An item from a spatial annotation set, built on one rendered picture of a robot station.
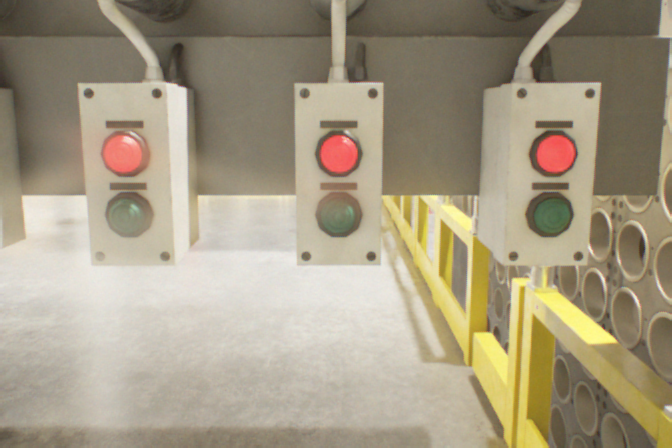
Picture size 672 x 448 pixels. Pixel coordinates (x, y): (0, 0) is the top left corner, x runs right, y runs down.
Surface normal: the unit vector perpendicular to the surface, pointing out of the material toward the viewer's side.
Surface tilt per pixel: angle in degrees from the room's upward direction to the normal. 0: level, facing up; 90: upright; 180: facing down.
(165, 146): 90
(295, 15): 90
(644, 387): 0
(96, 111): 90
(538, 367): 90
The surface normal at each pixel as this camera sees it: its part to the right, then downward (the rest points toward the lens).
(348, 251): 0.00, 0.16
